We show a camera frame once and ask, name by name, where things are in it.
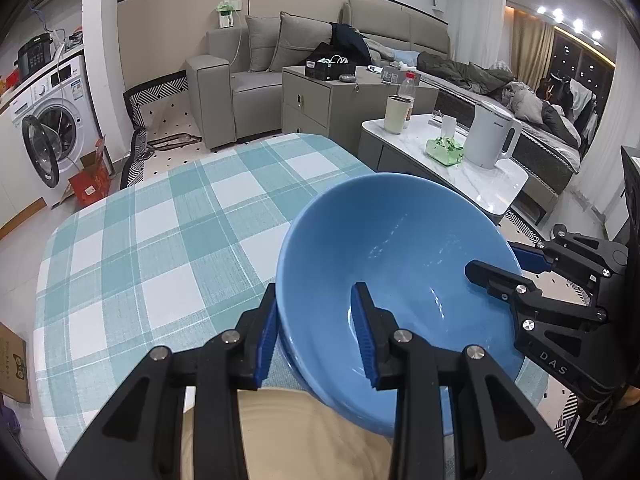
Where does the teal white checkered tablecloth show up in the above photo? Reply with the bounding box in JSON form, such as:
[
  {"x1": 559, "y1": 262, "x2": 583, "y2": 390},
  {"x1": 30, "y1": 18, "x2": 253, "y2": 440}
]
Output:
[{"x1": 34, "y1": 133, "x2": 548, "y2": 460}]

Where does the black jacket on sofa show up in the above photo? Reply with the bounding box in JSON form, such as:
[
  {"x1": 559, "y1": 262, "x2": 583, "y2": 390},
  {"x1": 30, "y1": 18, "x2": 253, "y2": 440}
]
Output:
[{"x1": 304, "y1": 23, "x2": 372, "y2": 66}]

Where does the grey cabinet with drawers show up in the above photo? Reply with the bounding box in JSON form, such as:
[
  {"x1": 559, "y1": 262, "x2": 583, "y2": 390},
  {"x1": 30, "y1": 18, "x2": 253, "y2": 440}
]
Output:
[{"x1": 280, "y1": 64, "x2": 441, "y2": 140}]

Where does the grey sofa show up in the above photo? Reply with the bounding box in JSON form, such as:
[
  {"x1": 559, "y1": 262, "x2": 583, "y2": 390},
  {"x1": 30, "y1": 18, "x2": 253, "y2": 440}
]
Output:
[{"x1": 186, "y1": 0, "x2": 450, "y2": 150}]

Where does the blue ceramic bowl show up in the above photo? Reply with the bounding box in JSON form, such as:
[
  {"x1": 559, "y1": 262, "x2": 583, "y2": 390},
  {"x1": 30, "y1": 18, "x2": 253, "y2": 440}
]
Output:
[{"x1": 276, "y1": 172, "x2": 523, "y2": 436}]

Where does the brown cardboard box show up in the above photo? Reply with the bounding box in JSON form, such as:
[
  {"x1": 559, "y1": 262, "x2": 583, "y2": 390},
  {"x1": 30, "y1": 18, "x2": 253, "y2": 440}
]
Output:
[{"x1": 0, "y1": 323, "x2": 30, "y2": 404}]

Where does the cream tumbler cup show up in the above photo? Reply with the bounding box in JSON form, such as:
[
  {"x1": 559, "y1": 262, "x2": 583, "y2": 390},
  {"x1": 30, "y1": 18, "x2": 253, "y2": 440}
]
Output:
[{"x1": 383, "y1": 96, "x2": 412, "y2": 134}]

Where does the white electric kettle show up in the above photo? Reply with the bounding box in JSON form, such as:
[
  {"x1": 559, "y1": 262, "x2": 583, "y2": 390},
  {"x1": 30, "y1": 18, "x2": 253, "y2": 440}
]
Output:
[{"x1": 463, "y1": 102, "x2": 523, "y2": 169}]

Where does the white washing machine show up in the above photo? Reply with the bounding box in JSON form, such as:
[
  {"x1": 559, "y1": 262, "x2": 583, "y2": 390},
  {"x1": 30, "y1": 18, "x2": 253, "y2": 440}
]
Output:
[{"x1": 9, "y1": 51, "x2": 102, "y2": 208}]

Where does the black box on cabinet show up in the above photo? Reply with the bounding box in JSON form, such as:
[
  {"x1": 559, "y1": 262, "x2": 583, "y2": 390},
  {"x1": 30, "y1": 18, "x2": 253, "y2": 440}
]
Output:
[{"x1": 305, "y1": 58, "x2": 357, "y2": 81}]

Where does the clear plastic bottle red label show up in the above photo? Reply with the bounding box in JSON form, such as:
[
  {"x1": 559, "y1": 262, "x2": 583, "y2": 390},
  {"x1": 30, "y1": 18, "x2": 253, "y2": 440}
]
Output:
[{"x1": 397, "y1": 70, "x2": 419, "y2": 126}]

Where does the beige round plate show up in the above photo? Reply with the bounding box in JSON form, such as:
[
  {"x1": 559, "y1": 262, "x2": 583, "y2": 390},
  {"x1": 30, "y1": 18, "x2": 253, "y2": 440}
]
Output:
[{"x1": 180, "y1": 387, "x2": 394, "y2": 480}]

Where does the beige curtain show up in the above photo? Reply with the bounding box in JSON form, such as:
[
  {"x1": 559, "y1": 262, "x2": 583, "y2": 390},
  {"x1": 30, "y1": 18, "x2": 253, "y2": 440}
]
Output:
[{"x1": 511, "y1": 10, "x2": 554, "y2": 90}]

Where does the black patterned floor mat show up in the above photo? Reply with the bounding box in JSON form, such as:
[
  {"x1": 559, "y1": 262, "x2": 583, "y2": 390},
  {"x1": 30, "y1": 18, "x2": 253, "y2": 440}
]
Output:
[{"x1": 120, "y1": 70, "x2": 205, "y2": 190}]

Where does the black rice cooker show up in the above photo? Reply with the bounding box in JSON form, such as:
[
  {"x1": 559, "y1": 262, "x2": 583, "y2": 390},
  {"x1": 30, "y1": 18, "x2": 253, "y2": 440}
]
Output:
[{"x1": 14, "y1": 32, "x2": 52, "y2": 82}]

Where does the red cardboard box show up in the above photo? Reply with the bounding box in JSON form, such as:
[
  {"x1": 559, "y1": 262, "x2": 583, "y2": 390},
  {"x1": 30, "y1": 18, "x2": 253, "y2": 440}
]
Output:
[{"x1": 68, "y1": 139, "x2": 111, "y2": 208}]

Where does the white marble coffee table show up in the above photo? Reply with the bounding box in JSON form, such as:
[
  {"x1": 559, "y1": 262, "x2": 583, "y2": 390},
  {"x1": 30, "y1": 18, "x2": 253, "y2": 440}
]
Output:
[{"x1": 358, "y1": 112, "x2": 531, "y2": 226}]

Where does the green tissue pack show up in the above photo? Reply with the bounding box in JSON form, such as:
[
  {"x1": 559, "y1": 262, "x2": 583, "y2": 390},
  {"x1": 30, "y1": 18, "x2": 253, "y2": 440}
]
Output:
[{"x1": 425, "y1": 136, "x2": 464, "y2": 167}]

